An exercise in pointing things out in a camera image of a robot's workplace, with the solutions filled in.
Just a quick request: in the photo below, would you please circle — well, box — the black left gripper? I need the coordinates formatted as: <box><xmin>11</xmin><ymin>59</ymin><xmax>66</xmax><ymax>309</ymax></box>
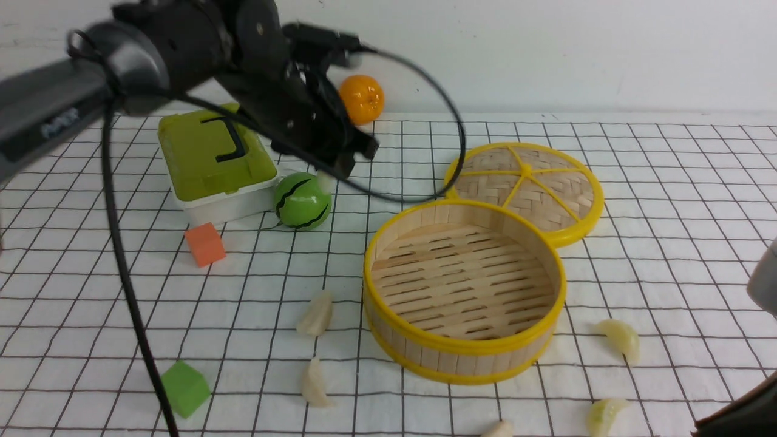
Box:
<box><xmin>219</xmin><ymin>61</ymin><xmax>379</xmax><ymax>179</ymax></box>

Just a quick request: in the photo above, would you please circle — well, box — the white dumpling bottom edge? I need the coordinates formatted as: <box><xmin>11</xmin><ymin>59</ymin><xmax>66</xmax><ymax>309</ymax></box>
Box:
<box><xmin>480</xmin><ymin>421</ymin><xmax>514</xmax><ymax>437</ymax></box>

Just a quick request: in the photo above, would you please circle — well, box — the pale dumpling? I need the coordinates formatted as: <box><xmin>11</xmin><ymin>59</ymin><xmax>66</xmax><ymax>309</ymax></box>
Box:
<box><xmin>594</xmin><ymin>319</ymin><xmax>641</xmax><ymax>365</ymax></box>

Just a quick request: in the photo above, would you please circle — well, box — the greenish dumpling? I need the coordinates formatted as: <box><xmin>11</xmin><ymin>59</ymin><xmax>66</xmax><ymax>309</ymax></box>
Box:
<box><xmin>586</xmin><ymin>398</ymin><xmax>630</xmax><ymax>437</ymax></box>
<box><xmin>316</xmin><ymin>171</ymin><xmax>338</xmax><ymax>195</ymax></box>

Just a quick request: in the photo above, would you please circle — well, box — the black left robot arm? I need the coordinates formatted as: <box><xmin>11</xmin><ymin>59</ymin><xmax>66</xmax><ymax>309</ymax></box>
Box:
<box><xmin>1</xmin><ymin>1</ymin><xmax>379</xmax><ymax>181</ymax></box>

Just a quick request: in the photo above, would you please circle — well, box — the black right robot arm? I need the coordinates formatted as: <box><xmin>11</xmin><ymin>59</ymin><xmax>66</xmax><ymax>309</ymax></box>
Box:
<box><xmin>691</xmin><ymin>373</ymin><xmax>776</xmax><ymax>436</ymax></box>

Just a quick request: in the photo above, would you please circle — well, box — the bamboo steamer tray yellow rim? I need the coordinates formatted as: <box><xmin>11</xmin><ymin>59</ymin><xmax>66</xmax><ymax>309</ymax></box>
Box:
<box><xmin>363</xmin><ymin>200</ymin><xmax>567</xmax><ymax>385</ymax></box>

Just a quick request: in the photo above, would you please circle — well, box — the bamboo steamer lid yellow rim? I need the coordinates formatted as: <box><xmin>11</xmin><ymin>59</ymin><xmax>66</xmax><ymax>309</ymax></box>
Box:
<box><xmin>444</xmin><ymin>142</ymin><xmax>605</xmax><ymax>247</ymax></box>

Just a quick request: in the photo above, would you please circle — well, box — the orange toy fruit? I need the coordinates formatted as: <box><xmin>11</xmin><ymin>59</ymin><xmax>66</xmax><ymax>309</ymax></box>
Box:
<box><xmin>339</xmin><ymin>75</ymin><xmax>385</xmax><ymax>126</ymax></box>

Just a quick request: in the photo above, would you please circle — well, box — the green toy watermelon ball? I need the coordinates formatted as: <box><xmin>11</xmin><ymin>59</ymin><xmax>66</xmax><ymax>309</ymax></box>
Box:
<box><xmin>274</xmin><ymin>172</ymin><xmax>332</xmax><ymax>231</ymax></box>

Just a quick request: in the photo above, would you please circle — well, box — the green lidded white box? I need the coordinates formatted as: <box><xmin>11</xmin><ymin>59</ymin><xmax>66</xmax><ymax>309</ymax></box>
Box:
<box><xmin>157</xmin><ymin>110</ymin><xmax>280</xmax><ymax>227</ymax></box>

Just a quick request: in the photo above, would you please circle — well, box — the orange foam cube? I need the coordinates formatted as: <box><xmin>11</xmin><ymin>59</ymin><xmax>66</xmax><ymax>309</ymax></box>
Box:
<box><xmin>184</xmin><ymin>222</ymin><xmax>226</xmax><ymax>268</ymax></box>

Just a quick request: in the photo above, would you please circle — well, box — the white black-grid tablecloth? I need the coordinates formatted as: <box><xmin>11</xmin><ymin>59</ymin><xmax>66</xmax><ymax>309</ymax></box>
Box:
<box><xmin>1</xmin><ymin>116</ymin><xmax>775</xmax><ymax>436</ymax></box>

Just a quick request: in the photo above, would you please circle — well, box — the green foam cube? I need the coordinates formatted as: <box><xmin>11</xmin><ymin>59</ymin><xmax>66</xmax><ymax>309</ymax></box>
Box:
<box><xmin>161</xmin><ymin>360</ymin><xmax>211</xmax><ymax>419</ymax></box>

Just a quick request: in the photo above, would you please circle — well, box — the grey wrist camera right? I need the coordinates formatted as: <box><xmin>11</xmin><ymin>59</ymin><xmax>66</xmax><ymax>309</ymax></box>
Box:
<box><xmin>747</xmin><ymin>238</ymin><xmax>777</xmax><ymax>317</ymax></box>

